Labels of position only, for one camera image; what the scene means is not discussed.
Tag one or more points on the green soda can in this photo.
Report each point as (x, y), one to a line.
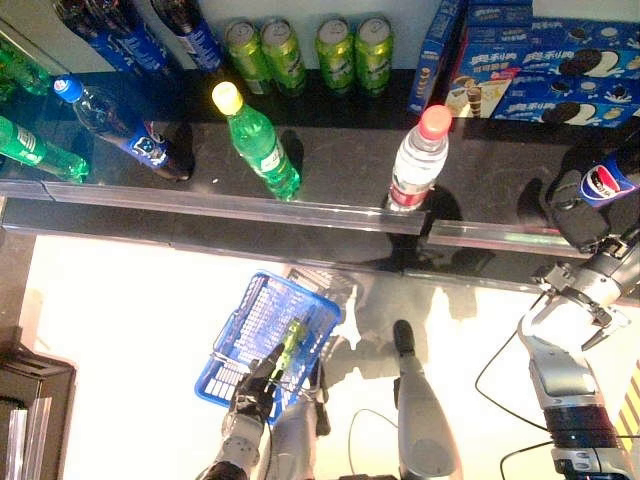
(374, 57)
(285, 57)
(247, 57)
(335, 57)

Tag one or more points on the small green bottle in basket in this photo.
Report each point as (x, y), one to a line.
(291, 340)

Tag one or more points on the short clear shelf price rail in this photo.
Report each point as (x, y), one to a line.
(500, 237)

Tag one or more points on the water bottle with red cap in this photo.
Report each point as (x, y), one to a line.
(417, 160)

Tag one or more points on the silver left robot leg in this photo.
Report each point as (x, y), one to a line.
(295, 440)

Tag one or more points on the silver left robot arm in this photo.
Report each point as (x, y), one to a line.
(240, 445)

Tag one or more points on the green Sprite bottle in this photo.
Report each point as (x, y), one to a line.
(20, 67)
(35, 150)

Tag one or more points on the black cabinet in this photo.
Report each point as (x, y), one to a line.
(35, 415)

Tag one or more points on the upright blue cookie box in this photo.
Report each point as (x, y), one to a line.
(432, 55)

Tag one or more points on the blue Oreo cookie box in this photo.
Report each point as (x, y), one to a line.
(570, 102)
(560, 52)
(500, 11)

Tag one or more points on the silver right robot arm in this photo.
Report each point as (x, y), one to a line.
(565, 380)

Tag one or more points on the green bottle with yellow cap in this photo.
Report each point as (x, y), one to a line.
(262, 150)

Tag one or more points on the large Pepsi cola bottle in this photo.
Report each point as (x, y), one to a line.
(192, 32)
(117, 35)

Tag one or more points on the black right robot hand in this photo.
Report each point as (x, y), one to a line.
(575, 220)

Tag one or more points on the blue wafer roll box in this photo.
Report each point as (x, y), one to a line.
(480, 95)

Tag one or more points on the Pepsi bottle with blue cap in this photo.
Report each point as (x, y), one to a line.
(120, 125)

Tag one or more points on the long clear shelf price rail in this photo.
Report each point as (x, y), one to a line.
(210, 202)

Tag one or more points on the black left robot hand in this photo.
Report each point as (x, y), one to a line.
(255, 392)

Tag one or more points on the blue plastic shopping basket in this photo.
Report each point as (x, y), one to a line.
(260, 310)

